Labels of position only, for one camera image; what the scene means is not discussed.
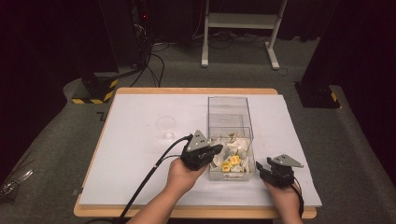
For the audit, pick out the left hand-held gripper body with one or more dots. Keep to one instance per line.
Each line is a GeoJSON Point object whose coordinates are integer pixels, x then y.
{"type": "Point", "coordinates": [194, 152]}

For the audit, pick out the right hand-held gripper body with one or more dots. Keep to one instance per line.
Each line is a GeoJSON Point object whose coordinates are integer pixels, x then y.
{"type": "Point", "coordinates": [281, 172]}

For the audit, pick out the clear plastic drawer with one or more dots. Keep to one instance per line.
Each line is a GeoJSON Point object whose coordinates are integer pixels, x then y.
{"type": "Point", "coordinates": [252, 161]}

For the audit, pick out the person's right hand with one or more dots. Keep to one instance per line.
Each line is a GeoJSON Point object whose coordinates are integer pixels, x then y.
{"type": "Point", "coordinates": [283, 197]}

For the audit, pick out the person's left hand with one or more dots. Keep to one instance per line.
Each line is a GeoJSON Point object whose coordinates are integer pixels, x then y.
{"type": "Point", "coordinates": [183, 179]}

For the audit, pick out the pile of white packets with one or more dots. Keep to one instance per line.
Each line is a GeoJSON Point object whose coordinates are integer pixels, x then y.
{"type": "Point", "coordinates": [239, 149]}

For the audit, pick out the clear plastic cup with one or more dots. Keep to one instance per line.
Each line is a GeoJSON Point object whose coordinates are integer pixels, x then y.
{"type": "Point", "coordinates": [166, 126]}

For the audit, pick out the wooden table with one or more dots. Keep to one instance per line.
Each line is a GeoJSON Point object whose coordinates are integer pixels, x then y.
{"type": "Point", "coordinates": [218, 213]}

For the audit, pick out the white table mat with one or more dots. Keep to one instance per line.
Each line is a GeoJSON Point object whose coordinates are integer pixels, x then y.
{"type": "Point", "coordinates": [130, 161]}

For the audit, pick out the black yellow striped stand base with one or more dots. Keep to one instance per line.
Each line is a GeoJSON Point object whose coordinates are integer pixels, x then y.
{"type": "Point", "coordinates": [102, 90]}

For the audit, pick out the grey tape piece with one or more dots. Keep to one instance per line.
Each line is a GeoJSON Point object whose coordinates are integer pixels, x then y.
{"type": "Point", "coordinates": [76, 191]}

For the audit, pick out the white metal stand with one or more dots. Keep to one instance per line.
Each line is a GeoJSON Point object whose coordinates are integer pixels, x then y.
{"type": "Point", "coordinates": [243, 20]}

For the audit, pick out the black equipment rack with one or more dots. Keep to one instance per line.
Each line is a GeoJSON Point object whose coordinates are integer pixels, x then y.
{"type": "Point", "coordinates": [141, 31]}

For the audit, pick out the shiny clear plastic wrap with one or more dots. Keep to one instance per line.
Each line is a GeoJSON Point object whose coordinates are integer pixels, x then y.
{"type": "Point", "coordinates": [15, 183]}

